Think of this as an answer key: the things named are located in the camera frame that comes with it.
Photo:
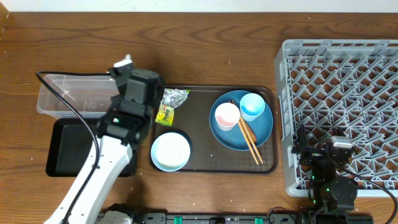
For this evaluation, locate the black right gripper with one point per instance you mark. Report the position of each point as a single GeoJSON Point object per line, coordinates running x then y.
{"type": "Point", "coordinates": [301, 145]}

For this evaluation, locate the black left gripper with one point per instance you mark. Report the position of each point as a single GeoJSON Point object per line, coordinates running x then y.
{"type": "Point", "coordinates": [157, 98]}

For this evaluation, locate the yellow snack wrapper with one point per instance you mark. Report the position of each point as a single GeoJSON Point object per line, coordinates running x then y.
{"type": "Point", "coordinates": [172, 98]}

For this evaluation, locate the light blue rice bowl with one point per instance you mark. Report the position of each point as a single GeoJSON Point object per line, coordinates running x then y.
{"type": "Point", "coordinates": [170, 152]}

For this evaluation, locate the light blue cup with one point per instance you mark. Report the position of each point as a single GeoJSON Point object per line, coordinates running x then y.
{"type": "Point", "coordinates": [251, 106]}

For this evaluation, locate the pink cup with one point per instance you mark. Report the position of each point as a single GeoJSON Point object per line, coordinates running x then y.
{"type": "Point", "coordinates": [227, 115]}

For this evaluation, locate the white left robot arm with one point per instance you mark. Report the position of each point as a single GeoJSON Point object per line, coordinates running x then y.
{"type": "Point", "coordinates": [118, 134]}

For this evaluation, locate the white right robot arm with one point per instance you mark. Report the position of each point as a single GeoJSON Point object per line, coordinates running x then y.
{"type": "Point", "coordinates": [330, 191]}

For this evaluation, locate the clear plastic waste bin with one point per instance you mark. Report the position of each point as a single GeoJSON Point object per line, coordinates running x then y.
{"type": "Point", "coordinates": [91, 96]}

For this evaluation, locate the grey dishwasher rack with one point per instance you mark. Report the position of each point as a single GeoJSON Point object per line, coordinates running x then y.
{"type": "Point", "coordinates": [349, 84]}

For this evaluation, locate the black waste tray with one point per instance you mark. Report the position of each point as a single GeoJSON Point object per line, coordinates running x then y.
{"type": "Point", "coordinates": [69, 147]}

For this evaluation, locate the brown serving tray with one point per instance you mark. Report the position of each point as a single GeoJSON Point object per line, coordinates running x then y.
{"type": "Point", "coordinates": [207, 153]}

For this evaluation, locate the dark blue plate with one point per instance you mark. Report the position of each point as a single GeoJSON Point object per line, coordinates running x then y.
{"type": "Point", "coordinates": [262, 125]}

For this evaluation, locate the brown sausage piece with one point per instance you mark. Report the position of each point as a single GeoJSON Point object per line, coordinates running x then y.
{"type": "Point", "coordinates": [251, 132]}

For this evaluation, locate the left wooden chopstick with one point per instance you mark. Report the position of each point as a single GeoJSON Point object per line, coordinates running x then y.
{"type": "Point", "coordinates": [247, 140]}

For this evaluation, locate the wooden chopstick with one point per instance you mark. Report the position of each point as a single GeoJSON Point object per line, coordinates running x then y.
{"type": "Point", "coordinates": [247, 140]}
{"type": "Point", "coordinates": [257, 154]}

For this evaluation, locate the right wooden chopstick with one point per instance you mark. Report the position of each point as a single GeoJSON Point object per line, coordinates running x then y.
{"type": "Point", "coordinates": [257, 154]}

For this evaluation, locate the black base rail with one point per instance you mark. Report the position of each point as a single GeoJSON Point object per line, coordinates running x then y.
{"type": "Point", "coordinates": [114, 217]}

